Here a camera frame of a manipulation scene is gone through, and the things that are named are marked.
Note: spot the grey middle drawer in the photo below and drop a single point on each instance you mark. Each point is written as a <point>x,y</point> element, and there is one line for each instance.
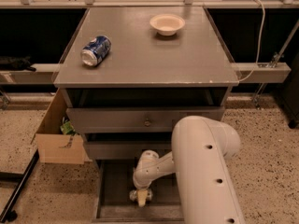
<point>121,150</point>

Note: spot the black cart at right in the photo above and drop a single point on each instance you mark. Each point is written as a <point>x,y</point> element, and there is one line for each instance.
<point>288,94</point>

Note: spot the black object on ledge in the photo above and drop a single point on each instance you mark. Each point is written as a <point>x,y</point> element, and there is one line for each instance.
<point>16,63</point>

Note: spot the grey top drawer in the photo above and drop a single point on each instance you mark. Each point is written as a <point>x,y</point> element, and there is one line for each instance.
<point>135,120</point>

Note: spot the cardboard box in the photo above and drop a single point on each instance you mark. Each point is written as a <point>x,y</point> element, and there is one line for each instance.
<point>53,145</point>

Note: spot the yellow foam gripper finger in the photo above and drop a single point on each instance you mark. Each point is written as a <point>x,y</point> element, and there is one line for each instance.
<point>141,195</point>

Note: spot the green snack bag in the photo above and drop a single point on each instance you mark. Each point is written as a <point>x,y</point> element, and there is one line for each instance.
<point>67,128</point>

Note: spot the white paper bowl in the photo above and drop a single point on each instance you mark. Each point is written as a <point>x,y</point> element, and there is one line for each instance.
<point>167,24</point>

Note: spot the blue pepsi can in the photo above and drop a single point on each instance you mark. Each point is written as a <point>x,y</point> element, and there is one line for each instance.
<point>96,51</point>

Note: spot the grey drawer cabinet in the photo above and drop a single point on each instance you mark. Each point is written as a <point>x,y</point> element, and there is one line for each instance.
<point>145,69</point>

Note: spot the black floor rail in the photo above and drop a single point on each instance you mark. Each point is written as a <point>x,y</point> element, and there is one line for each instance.
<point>19,180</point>

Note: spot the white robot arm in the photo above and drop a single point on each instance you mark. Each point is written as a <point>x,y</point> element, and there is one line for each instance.
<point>199,148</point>

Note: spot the grey drawer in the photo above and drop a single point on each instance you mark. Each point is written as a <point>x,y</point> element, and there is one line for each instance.
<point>121,150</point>
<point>114,206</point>
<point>135,120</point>

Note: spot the grey bottom drawer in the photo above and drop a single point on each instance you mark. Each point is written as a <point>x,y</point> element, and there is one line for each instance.
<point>114,206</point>

